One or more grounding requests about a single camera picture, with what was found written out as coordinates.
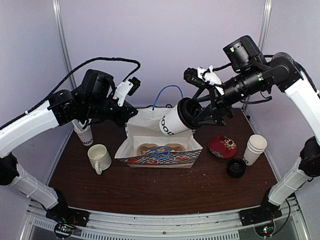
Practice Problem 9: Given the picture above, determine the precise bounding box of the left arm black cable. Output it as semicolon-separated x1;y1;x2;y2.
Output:
24;56;142;113

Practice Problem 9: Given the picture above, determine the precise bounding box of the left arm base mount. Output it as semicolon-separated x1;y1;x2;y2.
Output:
44;207;90;227

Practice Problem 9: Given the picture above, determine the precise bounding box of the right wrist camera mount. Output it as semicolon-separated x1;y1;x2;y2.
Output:
183;65;225;95

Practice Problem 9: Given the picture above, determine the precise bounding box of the stack of paper cups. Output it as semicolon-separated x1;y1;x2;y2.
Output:
242;134;268;166

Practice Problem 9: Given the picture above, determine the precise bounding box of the red floral plate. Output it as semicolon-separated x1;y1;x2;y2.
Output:
207;135;238;159

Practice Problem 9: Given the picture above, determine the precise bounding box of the paper cup holding straws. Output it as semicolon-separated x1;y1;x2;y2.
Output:
72;120;94;146

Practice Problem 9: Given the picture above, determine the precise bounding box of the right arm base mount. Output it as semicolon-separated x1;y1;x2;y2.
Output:
239;206;282;227

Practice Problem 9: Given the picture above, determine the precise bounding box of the aluminium front rail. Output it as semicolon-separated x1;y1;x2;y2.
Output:
19;197;311;240

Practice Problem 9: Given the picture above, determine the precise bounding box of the stack of black lids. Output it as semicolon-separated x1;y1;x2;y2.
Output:
226;158;247;178

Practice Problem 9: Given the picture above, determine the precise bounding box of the white paper coffee cup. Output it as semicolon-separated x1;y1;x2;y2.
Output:
159;104;193;136

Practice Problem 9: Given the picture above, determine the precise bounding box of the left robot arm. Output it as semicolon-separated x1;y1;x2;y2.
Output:
0;69;141;222

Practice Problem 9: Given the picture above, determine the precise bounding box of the blue checkered paper bag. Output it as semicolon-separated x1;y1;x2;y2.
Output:
114;85;204;169

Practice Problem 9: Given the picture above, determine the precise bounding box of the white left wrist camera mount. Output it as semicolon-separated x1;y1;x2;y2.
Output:
112;77;141;107

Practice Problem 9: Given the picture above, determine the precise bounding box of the cream ceramic mug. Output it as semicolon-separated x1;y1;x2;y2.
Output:
87;144;112;175

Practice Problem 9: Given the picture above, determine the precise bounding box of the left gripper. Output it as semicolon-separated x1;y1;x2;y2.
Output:
83;93;138;128

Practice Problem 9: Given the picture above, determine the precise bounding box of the cardboard cup carrier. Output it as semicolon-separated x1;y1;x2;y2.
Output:
137;143;185;155

